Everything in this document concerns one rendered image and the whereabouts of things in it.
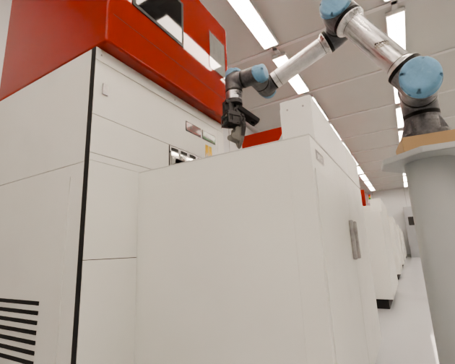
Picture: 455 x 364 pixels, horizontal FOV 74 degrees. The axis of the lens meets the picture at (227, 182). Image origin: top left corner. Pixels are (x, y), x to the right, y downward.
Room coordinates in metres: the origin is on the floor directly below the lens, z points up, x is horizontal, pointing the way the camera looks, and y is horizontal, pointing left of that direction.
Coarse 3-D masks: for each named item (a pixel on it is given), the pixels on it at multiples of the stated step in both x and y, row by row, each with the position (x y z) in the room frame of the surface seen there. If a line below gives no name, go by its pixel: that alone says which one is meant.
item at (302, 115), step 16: (304, 96) 0.80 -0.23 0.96; (288, 112) 0.83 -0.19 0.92; (304, 112) 0.81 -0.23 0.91; (320, 112) 0.89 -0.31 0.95; (288, 128) 0.83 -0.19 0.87; (304, 128) 0.81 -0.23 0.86; (320, 128) 0.87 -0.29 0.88; (320, 144) 0.85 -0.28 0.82; (336, 144) 1.08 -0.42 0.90; (336, 160) 1.05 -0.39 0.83
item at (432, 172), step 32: (384, 160) 1.02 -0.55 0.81; (416, 160) 0.98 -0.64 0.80; (448, 160) 0.94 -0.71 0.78; (416, 192) 1.00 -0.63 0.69; (448, 192) 0.94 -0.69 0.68; (416, 224) 1.03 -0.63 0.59; (448, 224) 0.94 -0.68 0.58; (448, 256) 0.95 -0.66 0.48; (448, 288) 0.96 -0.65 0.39; (448, 320) 0.97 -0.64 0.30; (448, 352) 0.99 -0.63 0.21
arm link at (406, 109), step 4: (400, 100) 1.00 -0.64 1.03; (436, 100) 0.96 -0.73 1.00; (400, 104) 1.03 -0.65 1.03; (404, 104) 0.98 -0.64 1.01; (428, 104) 0.94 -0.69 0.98; (432, 104) 0.95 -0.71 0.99; (436, 104) 0.96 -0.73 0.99; (404, 108) 1.01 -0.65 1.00; (408, 108) 0.99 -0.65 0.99; (412, 108) 0.98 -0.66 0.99; (416, 108) 0.97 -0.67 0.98; (420, 108) 0.96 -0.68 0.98; (424, 108) 0.96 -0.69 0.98; (440, 108) 0.97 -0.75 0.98; (404, 112) 1.01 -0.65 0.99; (408, 112) 0.99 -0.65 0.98
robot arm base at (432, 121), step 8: (416, 112) 0.97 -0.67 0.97; (424, 112) 0.96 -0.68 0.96; (432, 112) 0.96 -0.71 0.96; (440, 112) 0.97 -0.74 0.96; (408, 120) 1.00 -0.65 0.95; (416, 120) 0.97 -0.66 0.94; (424, 120) 0.96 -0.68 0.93; (432, 120) 0.95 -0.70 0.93; (440, 120) 0.96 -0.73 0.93; (408, 128) 1.00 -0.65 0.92; (416, 128) 0.97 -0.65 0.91; (424, 128) 0.95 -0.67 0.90; (432, 128) 0.94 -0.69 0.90; (440, 128) 0.94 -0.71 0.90; (448, 128) 0.95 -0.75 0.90
